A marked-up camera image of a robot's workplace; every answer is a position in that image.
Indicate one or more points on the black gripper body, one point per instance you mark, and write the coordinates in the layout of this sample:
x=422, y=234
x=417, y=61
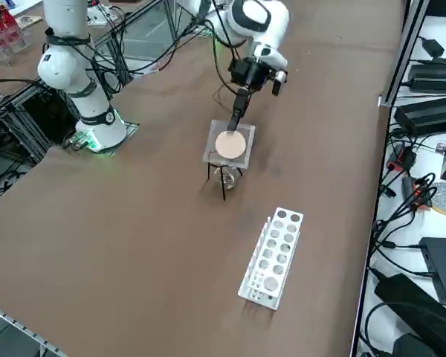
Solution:
x=247, y=74

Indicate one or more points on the asbestos net with tan disc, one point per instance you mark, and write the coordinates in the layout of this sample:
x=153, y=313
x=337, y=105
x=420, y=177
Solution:
x=229, y=145

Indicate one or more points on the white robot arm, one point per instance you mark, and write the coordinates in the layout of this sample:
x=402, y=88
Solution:
x=67, y=67

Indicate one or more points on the white test tube rack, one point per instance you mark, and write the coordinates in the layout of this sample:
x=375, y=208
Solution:
x=295, y=219

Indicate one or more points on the red clear acrylic rack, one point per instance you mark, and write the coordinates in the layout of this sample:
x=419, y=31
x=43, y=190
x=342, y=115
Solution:
x=3, y=37

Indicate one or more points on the glass alcohol lamp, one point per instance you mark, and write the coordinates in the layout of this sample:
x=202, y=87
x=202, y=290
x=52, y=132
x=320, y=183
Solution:
x=228, y=178

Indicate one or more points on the red and black power socket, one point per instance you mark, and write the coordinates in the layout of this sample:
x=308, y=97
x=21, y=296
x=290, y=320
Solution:
x=403, y=158

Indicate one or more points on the flat black power brick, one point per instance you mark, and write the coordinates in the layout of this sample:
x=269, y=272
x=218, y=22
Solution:
x=436, y=76
x=427, y=113

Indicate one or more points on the small black charger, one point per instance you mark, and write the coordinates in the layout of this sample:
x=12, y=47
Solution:
x=433, y=46

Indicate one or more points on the black box with port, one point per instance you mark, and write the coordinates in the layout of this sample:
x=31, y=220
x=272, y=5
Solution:
x=444, y=264

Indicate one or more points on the long black power adapter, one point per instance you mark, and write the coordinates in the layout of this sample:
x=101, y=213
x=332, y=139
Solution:
x=412, y=301

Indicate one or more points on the metal frame stand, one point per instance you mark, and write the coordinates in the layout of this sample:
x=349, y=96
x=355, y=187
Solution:
x=148, y=33

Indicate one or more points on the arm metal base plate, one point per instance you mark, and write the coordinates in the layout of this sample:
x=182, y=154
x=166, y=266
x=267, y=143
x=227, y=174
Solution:
x=132, y=128

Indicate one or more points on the aluminium profile post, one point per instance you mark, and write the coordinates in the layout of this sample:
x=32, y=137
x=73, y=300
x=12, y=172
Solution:
x=405, y=48

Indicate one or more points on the black aluminium frame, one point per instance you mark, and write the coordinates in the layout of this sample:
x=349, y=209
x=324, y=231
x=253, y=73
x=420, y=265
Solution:
x=29, y=122

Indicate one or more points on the aluminium table edge rail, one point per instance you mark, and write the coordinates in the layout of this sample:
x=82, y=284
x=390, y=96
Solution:
x=18, y=323

